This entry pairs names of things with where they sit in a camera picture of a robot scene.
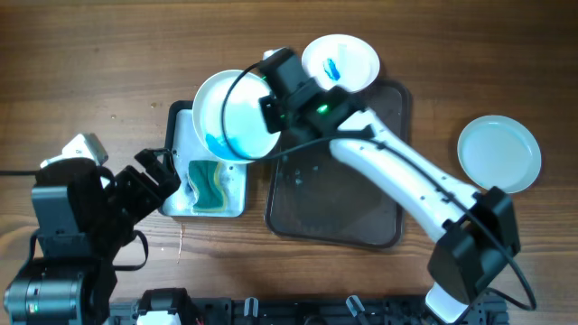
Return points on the white plate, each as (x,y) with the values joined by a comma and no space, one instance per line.
(227,117)
(341,60)

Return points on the dark tray with water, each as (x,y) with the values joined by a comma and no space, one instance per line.
(182,140)

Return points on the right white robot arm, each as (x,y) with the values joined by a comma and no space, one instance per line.
(475,234)

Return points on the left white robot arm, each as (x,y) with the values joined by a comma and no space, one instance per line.
(86,214)

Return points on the green yellow sponge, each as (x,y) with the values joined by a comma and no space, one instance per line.
(203,178)

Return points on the brown plastic serving tray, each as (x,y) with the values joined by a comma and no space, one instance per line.
(314,197)

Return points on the white plate top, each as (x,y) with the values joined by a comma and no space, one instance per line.
(341,60)

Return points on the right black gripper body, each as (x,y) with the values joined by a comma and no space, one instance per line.
(279,116)

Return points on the grey-white plate bottom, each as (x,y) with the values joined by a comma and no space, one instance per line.
(499,151)

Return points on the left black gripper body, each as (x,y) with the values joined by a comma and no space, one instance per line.
(135,195)

